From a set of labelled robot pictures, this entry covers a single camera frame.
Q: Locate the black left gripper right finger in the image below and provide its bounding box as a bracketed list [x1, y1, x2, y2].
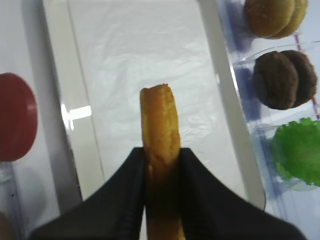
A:
[179, 148, 306, 240]

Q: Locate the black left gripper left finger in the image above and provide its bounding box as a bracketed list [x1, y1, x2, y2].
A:
[29, 147, 145, 240]

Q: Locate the toasted bread slice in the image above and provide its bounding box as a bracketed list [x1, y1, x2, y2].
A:
[140, 84, 185, 240]

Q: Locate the green lettuce leaf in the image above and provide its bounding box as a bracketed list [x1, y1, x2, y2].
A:
[270, 118, 320, 187]

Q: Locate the red tomato slice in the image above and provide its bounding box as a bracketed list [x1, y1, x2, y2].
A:
[0, 72, 38, 162]

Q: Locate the brown meat patty front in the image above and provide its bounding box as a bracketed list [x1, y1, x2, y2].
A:
[252, 51, 299, 110]

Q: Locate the brown meat patty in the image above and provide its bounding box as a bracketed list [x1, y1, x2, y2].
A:
[281, 50, 318, 108]
[252, 51, 299, 110]

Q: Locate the brown meat patty rear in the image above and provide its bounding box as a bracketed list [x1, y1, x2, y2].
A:
[281, 50, 318, 108]

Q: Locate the clear acrylic right food rack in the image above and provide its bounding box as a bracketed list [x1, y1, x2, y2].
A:
[217, 0, 320, 229]

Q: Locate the clear acrylic food rack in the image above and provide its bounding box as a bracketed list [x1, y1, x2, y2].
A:
[0, 162, 27, 240]
[217, 0, 320, 229]

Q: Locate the clear acrylic left food rack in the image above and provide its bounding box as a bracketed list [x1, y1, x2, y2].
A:
[0, 162, 27, 240]

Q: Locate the white metal tray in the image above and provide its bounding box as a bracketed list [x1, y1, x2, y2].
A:
[43, 0, 266, 209]

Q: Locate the white tray liner paper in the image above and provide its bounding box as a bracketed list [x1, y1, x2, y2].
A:
[68, 0, 246, 197]

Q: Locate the golden bun slice front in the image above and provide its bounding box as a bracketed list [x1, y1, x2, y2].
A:
[243, 0, 296, 38]

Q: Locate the golden bun slice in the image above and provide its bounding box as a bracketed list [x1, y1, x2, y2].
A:
[243, 0, 296, 38]
[268, 0, 309, 40]

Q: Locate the golden bun slice rear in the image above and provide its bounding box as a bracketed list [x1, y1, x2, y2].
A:
[268, 0, 309, 40]

